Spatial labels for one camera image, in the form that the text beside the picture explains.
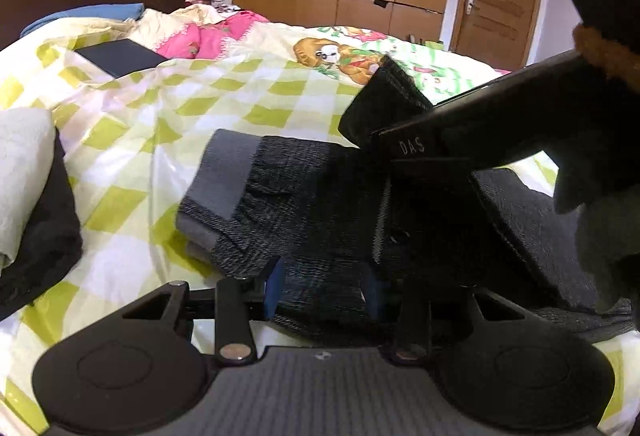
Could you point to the blue cloth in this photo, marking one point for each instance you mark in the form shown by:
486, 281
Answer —
85, 14

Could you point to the black cloth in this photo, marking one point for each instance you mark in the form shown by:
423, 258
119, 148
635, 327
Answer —
45, 241

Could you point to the printed checked blanket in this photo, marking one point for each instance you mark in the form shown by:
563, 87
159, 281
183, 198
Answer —
165, 126

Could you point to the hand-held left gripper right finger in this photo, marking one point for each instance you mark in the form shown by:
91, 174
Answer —
371, 293

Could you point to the dark grey checked pants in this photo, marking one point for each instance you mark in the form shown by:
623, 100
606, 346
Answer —
310, 206

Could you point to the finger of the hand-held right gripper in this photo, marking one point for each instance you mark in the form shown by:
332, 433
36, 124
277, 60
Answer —
425, 206

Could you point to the person's right hand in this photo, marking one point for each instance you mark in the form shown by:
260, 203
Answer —
605, 216

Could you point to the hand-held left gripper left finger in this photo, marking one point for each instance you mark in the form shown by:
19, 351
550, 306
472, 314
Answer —
275, 288

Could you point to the white towel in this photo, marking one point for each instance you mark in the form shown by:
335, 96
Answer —
22, 176

